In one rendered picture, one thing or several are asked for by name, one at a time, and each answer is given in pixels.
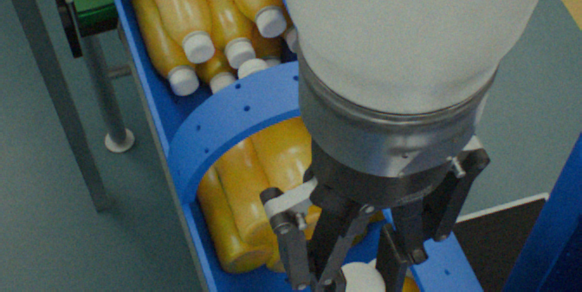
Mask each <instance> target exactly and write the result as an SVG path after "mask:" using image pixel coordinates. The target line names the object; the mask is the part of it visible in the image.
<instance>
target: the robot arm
mask: <svg viewBox="0 0 582 292"><path fill-rule="evenodd" d="M538 1H539V0H286V3H287V6H288V11H289V13H290V16H291V17H292V19H293V23H294V24H295V25H296V27H297V29H298V31H297V56H298V61H299V107H300V111H301V118H302V119H303V122H304V124H305V126H306V128H307V130H308V131H309V133H310V135H311V155H312V162H311V164H310V165H309V167H308V168H307V169H306V171H305V172H304V174H303V178H302V182H303V185H300V186H299V187H297V188H295V189H293V190H287V191H285V192H283V191H281V190H280V189H279V188H278V187H270V188H267V189H266V190H264V191H262V192H261V193H260V194H259V198H260V200H261V202H262V204H263V206H264V209H265V211H266V214H267V217H268V220H269V223H270V225H271V228H272V231H273V232H274V233H275V234H276V236H277V242H278V248H279V253H280V258H281V261H282V264H283V267H284V269H285V271H286V274H287V276H288V280H289V283H290V286H291V288H292V290H302V289H304V288H305V287H307V286H308V285H309V287H310V289H311V291H312V292H346V283H347V280H346V278H345V274H344V272H343V270H342V268H341V265H342V263H343V262H344V260H345V257H346V254H347V252H348V251H349V249H350V246H351V243H352V240H353V239H354V237H355V236H356V235H360V234H363V233H364V231H365V228H366V226H367V225H368V222H369V220H370V218H371V216H374V215H375V214H376V213H377V211H379V210H383V209H388V208H391V214H392V220H393V224H394V226H395V228H396V230H395V228H394V226H393V224H392V223H388V224H384V225H382V226H381V228H380V234H379V240H378V252H377V257H376V263H375V269H376V270H377V271H378V272H379V273H380V275H381V276H382V278H383V281H384V283H385V292H402V291H403V286H404V280H405V275H406V271H407V268H408V267H410V266H412V265H419V264H421V263H425V262H426V261H427V260H428V259H429V258H430V257H429V255H428V253H427V251H426V249H425V248H424V242H425V241H427V240H429V239H431V238H433V240H434V242H442V241H444V240H445V239H446V238H447V237H449V235H450V233H451V231H452V229H453V227H454V225H456V221H457V219H458V217H459V215H460V212H461V209H462V207H463V205H464V202H465V200H466V198H467V196H468V194H469V190H470V188H471V186H472V184H473V182H474V179H475V178H476V177H477V176H478V175H479V174H480V173H481V171H482V170H483V169H484V168H485V167H486V166H487V165H489V163H490V162H491V158H490V157H489V156H488V154H487V153H486V152H485V150H484V147H483V145H482V143H481V141H480V140H479V139H478V137H477V135H476V133H475V130H476V128H477V126H478V123H479V120H480V118H481V114H482V110H483V107H484V104H485V100H486V98H487V95H488V93H489V91H490V89H491V88H492V86H493V83H494V81H495V77H496V75H497V72H498V70H499V67H500V62H501V58H502V57H503V56H504V55H505V54H506V53H507V52H508V51H509V50H510V49H511V48H512V46H513V45H514V44H515V43H516V41H517V40H518V38H519V37H520V35H521V33H523V31H524V29H525V28H526V26H527V23H528V21H529V19H530V16H531V15H532V13H533V11H534V8H535V6H536V4H537V2H538ZM421 198H423V201H421ZM311 204H314V205H316V206H318V207H320V208H321V211H320V215H319V218H318V220H317V223H316V225H315V227H314V232H313V234H312V236H311V238H310V239H308V240H306V236H305V233H304V231H303V230H304V229H306V228H307V221H306V219H305V217H306V216H307V215H308V210H307V209H308V207H309V206H310V205H311Z"/></svg>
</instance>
